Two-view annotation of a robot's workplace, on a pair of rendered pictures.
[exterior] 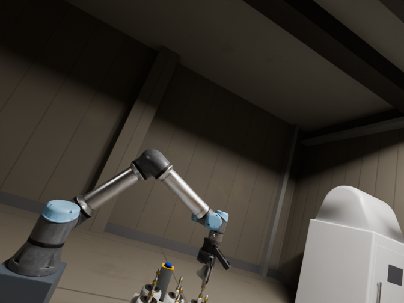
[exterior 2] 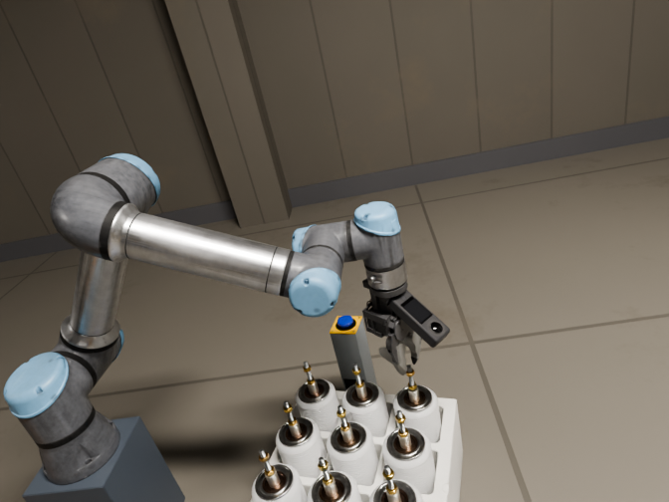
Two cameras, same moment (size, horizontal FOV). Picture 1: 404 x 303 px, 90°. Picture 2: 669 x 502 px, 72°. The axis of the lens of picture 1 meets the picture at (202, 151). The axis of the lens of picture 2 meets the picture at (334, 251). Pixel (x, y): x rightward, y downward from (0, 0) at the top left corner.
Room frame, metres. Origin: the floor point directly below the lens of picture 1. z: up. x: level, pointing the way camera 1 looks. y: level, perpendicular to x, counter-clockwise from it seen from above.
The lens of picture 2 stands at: (0.41, -0.44, 1.01)
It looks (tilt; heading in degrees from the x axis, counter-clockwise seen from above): 27 degrees down; 24
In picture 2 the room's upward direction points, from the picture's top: 13 degrees counter-clockwise
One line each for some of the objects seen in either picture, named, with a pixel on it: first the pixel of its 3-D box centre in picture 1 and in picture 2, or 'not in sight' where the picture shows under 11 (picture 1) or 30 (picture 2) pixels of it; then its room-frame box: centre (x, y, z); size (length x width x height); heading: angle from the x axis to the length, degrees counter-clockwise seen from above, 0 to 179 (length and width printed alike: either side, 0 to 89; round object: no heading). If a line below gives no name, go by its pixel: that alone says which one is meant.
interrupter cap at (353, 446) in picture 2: not in sight; (348, 437); (1.00, -0.11, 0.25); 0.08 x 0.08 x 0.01
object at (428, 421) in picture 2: not in sight; (419, 427); (1.12, -0.23, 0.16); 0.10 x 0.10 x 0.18
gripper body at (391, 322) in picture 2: (209, 252); (389, 306); (1.13, -0.21, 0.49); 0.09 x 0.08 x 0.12; 63
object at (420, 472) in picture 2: not in sight; (411, 474); (1.01, -0.23, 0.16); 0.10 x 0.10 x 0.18
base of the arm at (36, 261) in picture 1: (41, 252); (74, 436); (0.85, 0.43, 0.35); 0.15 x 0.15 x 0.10
